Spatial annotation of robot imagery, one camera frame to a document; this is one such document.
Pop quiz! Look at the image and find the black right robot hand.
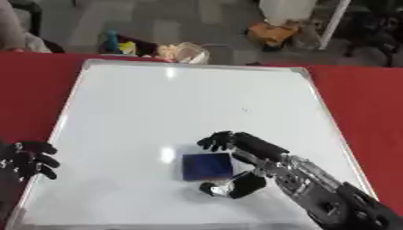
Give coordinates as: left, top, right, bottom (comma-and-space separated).
195, 130, 291, 199

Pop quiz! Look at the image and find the orange bag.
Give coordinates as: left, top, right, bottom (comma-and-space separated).
244, 20, 302, 49

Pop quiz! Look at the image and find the white pole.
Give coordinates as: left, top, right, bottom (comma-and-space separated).
316, 0, 353, 50

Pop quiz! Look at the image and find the blue square eraser brush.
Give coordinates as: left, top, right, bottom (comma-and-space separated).
179, 152, 237, 182

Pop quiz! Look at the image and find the clear plastic bag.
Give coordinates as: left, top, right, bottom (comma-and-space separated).
156, 41, 211, 65

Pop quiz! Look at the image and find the person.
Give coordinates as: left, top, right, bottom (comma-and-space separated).
0, 0, 54, 54

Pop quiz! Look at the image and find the black chair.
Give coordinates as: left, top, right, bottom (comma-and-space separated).
343, 0, 403, 67

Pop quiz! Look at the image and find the colourful toy pile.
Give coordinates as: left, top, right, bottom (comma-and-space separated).
97, 29, 159, 58

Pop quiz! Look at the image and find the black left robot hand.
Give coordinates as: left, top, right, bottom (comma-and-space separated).
0, 140, 62, 182

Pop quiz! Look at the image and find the white whiteboard with silver frame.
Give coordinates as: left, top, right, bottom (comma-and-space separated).
3, 58, 380, 230

